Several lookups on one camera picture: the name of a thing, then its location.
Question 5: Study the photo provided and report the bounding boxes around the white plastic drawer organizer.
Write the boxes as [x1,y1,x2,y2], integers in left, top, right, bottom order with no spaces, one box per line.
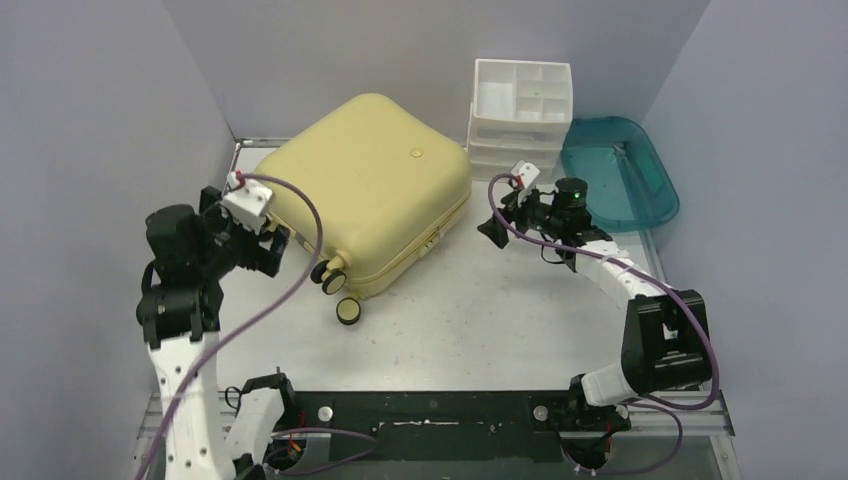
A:
[466,58,574,182]

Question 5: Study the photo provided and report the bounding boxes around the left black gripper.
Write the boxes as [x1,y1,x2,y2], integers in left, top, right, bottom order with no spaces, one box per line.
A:
[197,187,287,276]

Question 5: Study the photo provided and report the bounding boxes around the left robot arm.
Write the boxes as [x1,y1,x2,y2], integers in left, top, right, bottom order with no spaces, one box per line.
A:
[136,186,289,479]

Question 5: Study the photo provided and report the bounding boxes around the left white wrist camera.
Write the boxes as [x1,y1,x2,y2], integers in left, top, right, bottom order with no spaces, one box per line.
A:
[220,171,274,235]

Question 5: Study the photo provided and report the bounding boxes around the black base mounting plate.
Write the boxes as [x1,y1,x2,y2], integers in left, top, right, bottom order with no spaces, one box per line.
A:
[258,390,631,465]

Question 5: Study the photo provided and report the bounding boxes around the yellow hard-shell suitcase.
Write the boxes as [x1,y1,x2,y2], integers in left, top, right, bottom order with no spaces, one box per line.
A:
[253,93,471,325]

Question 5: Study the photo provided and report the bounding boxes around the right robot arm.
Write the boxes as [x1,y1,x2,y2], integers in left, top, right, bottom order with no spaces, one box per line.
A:
[478,173,720,428]

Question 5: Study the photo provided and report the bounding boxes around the teal transparent plastic tray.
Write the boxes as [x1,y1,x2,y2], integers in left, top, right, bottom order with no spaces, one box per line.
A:
[561,116,680,233]

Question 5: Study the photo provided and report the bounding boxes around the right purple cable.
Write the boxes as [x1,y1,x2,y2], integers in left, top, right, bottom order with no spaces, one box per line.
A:
[488,173,721,477]

